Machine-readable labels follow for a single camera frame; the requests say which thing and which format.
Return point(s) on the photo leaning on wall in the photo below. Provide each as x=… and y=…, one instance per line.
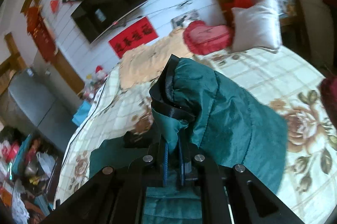
x=183, y=20

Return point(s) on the wall mounted black television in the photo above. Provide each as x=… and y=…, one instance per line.
x=95, y=17

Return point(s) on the white satin pillow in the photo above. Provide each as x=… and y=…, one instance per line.
x=257, y=27

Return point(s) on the floral checked bed quilt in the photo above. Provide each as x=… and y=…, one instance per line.
x=282, y=81

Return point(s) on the red banner with black characters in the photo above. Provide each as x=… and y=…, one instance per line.
x=139, y=33

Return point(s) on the plush doll with red hat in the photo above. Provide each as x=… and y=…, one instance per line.
x=100, y=74

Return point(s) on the red ruffled heart pillow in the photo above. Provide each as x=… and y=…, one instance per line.
x=202, y=39

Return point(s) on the wooden door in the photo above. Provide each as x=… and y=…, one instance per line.
x=45, y=40

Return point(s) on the white plastic bag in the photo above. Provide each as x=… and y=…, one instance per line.
x=46, y=162

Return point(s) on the dark green quilted jacket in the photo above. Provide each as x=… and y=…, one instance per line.
x=247, y=140

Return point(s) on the peach ruffled pillow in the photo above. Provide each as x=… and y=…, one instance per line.
x=146, y=62

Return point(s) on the grey refrigerator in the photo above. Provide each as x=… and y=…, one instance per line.
x=32, y=108

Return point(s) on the dark wooden side table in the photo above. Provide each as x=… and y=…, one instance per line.
x=40, y=189

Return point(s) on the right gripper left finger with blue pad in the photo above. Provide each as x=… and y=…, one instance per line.
x=150, y=170

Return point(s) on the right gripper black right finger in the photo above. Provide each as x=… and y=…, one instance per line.
x=201, y=171

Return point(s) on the blue paper bag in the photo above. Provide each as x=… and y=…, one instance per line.
x=81, y=113

